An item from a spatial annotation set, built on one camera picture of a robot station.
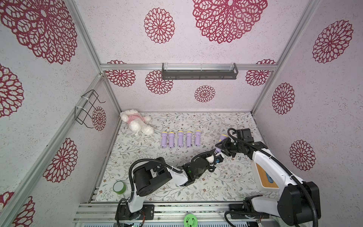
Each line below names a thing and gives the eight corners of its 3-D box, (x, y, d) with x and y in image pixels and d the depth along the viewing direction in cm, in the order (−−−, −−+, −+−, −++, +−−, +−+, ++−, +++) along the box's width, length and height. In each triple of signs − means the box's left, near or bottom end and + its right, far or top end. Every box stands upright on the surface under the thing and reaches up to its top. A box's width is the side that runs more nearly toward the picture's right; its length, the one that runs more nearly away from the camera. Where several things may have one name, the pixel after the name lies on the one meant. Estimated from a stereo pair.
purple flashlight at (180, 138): (177, 146, 101) (177, 145, 99) (178, 132, 109) (177, 130, 107) (183, 146, 101) (183, 145, 99) (183, 132, 109) (183, 130, 107)
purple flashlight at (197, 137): (194, 146, 102) (195, 143, 100) (194, 132, 110) (195, 130, 107) (200, 146, 102) (201, 144, 99) (200, 132, 110) (201, 130, 107)
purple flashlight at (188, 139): (186, 147, 101) (186, 145, 99) (186, 133, 109) (186, 131, 107) (192, 147, 101) (192, 145, 99) (191, 133, 109) (191, 131, 107)
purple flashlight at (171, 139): (168, 148, 100) (168, 146, 98) (169, 133, 108) (169, 131, 106) (173, 148, 100) (173, 146, 98) (174, 133, 108) (174, 131, 106)
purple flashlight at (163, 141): (160, 148, 101) (160, 145, 99) (162, 134, 109) (161, 131, 106) (166, 148, 101) (166, 145, 99) (167, 134, 109) (167, 131, 106)
